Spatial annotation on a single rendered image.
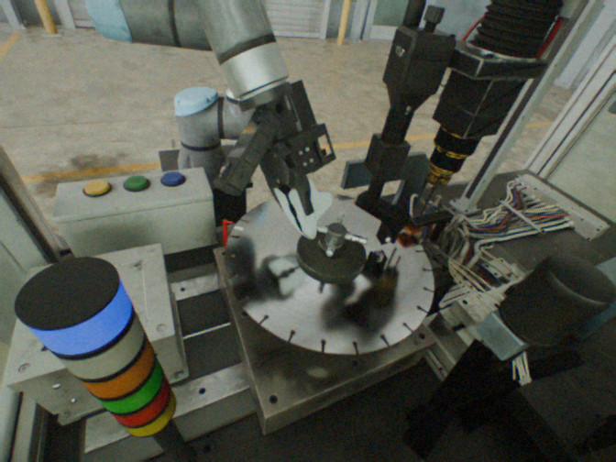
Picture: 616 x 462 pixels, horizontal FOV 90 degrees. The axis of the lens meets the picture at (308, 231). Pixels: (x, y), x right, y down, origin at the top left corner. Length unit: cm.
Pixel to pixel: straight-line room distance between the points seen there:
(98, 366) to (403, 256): 43
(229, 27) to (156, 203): 39
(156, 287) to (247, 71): 33
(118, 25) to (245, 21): 20
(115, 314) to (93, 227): 52
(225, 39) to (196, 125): 54
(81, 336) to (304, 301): 29
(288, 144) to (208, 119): 53
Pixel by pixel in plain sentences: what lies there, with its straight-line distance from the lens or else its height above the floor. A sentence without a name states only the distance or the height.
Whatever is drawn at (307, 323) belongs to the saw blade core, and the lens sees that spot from 41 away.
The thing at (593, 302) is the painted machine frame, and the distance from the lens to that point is 35.
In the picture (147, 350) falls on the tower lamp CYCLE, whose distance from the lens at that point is 25.
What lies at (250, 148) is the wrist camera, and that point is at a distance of 39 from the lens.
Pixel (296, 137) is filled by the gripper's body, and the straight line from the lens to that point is 40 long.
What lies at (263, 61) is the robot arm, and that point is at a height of 120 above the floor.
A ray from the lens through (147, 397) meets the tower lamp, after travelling 29.
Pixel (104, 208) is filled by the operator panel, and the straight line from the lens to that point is 69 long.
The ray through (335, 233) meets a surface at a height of 100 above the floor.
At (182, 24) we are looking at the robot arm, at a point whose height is 121.
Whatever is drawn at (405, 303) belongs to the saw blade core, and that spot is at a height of 95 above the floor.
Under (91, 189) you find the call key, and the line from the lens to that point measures 73.
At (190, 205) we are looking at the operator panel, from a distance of 69.
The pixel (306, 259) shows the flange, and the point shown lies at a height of 96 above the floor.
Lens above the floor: 130
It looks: 43 degrees down
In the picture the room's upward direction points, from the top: 10 degrees clockwise
